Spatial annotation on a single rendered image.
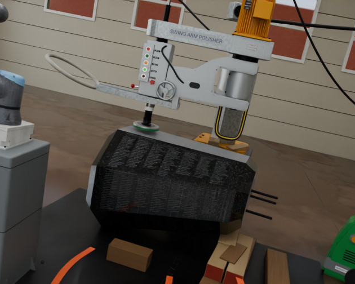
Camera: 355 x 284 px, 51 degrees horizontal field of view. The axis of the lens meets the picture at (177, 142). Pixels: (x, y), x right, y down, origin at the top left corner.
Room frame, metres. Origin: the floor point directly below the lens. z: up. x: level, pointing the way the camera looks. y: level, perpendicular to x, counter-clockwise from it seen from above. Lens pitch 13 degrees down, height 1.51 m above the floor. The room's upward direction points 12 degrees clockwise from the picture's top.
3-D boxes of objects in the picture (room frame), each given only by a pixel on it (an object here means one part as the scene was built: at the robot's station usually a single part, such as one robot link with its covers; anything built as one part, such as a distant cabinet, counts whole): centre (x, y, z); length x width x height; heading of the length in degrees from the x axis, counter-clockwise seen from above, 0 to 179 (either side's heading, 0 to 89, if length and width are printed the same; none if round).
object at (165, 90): (2.85, 0.17, 1.23); 0.15 x 0.10 x 0.15; 87
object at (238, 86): (2.94, -0.38, 1.38); 0.19 x 0.19 x 0.20
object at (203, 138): (3.59, -0.43, 0.76); 0.49 x 0.49 x 0.05; 77
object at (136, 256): (2.40, 0.17, 0.07); 0.30 x 0.12 x 0.12; 79
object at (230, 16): (3.63, -0.29, 2.00); 0.20 x 0.18 x 0.15; 167
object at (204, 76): (2.94, -0.11, 1.34); 0.74 x 0.23 x 0.49; 87
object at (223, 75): (3.39, -0.42, 1.40); 0.74 x 0.34 x 0.25; 175
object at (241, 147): (3.39, -0.56, 0.80); 0.20 x 0.10 x 0.05; 126
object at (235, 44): (2.95, -0.07, 1.65); 0.96 x 0.25 x 0.17; 87
